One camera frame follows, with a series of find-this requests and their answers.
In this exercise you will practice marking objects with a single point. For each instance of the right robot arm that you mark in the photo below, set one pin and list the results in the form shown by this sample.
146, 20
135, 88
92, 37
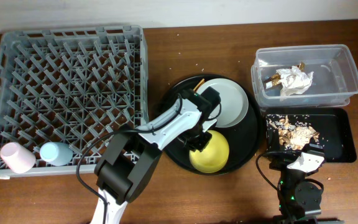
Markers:
299, 196

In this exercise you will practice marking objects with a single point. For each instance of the black rectangular tray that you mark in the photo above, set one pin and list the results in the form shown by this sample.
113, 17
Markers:
332, 124

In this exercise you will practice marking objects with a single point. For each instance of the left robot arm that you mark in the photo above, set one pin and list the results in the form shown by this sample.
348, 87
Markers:
126, 166

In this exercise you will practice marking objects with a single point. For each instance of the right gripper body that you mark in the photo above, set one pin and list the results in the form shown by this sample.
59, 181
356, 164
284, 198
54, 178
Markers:
283, 161

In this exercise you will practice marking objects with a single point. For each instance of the yellow bowl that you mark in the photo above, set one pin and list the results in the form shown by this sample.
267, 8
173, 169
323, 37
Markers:
213, 157

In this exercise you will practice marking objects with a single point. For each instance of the food scraps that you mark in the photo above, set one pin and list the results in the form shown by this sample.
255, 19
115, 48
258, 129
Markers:
293, 134

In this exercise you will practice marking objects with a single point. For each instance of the round black tray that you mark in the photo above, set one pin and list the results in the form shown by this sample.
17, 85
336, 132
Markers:
244, 138

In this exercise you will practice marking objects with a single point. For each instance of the gold foil wrapper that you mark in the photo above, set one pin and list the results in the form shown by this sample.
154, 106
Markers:
273, 80

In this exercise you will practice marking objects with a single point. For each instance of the blue plastic cup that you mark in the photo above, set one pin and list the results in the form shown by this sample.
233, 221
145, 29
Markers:
56, 153

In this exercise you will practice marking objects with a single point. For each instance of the white round plate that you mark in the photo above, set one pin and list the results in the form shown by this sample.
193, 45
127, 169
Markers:
234, 101

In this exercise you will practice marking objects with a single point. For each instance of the clear plastic waste bin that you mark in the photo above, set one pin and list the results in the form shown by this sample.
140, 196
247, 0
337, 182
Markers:
335, 75

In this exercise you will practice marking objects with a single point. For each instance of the wooden chopstick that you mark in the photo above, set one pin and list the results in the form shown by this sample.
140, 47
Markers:
202, 81

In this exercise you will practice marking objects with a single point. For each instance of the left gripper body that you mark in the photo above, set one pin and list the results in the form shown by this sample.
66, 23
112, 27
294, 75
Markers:
197, 137

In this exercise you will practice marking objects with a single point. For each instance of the white napkin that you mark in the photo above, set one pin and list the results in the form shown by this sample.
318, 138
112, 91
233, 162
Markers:
294, 81

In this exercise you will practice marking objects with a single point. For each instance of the pink plastic cup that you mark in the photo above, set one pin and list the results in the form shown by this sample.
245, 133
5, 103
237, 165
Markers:
17, 157

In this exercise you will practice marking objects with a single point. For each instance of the grey plastic dishwasher rack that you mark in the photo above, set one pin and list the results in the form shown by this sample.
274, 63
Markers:
71, 86

